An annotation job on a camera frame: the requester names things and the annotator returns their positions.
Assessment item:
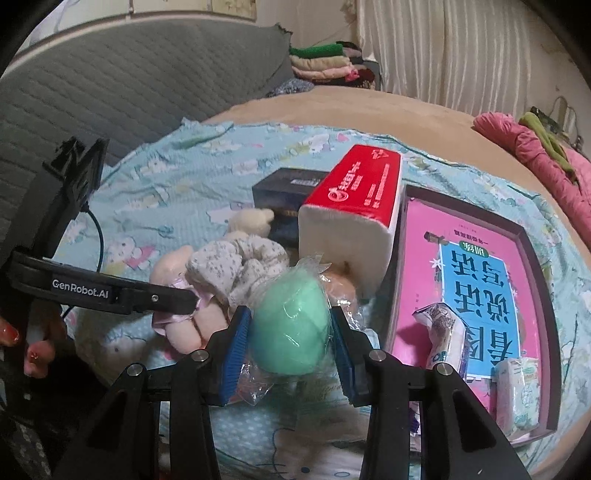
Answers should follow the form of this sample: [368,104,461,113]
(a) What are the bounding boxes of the tan bed sheet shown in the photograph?
[198,85,591,296]

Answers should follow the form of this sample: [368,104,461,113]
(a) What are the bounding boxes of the cream teddy bear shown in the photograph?
[226,208,275,243]

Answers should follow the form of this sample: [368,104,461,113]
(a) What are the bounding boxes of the green cloth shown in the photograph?
[519,113,578,181]

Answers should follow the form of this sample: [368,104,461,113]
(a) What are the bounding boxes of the white green tissue packet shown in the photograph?
[492,357,541,441]

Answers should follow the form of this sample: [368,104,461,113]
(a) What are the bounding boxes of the grey patterned tissue packet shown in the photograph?
[412,302,469,384]

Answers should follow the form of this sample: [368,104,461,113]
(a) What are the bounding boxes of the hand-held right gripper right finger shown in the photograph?
[329,305,532,480]

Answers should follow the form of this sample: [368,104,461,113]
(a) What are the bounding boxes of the dark box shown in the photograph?
[252,168,333,245]

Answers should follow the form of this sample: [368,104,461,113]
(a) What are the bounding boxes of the person's dark clothing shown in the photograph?
[0,378,116,480]

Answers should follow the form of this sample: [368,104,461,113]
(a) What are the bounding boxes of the black cable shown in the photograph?
[60,208,105,319]

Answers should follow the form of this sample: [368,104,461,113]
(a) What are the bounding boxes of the clear plastic bag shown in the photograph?
[318,270,370,315]

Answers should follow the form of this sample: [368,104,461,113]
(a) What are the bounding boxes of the stack of folded clothes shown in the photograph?
[288,41,382,90]

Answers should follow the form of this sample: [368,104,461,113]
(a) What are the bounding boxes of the pink framed book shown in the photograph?
[383,185,561,446]

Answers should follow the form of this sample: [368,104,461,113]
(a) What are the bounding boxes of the printed blue blanket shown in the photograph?
[55,117,591,480]

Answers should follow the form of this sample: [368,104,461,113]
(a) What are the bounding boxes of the pink plush toy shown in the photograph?
[150,244,232,356]

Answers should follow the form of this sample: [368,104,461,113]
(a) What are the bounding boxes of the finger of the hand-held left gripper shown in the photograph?
[116,281,200,318]

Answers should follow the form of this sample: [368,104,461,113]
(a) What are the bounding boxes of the white curtain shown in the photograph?
[355,0,568,116]

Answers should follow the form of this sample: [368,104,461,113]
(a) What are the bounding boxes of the person's left hand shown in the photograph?
[0,315,68,380]

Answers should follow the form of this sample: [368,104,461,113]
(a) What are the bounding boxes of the grey quilted headboard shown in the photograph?
[0,14,294,259]

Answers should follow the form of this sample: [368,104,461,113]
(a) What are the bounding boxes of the dark patterned pillow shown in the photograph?
[268,78,315,97]

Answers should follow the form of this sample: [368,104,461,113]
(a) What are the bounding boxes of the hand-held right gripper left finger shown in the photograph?
[55,305,252,480]

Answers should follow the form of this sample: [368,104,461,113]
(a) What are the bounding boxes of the pink quilt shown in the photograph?
[473,113,591,236]

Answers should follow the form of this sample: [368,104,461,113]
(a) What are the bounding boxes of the green soft ball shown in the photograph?
[240,253,365,407]

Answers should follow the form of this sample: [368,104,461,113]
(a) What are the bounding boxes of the red tissue pack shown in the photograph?
[298,144,402,296]

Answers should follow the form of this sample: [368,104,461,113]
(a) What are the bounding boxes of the white floral cloth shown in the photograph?
[185,233,289,308]

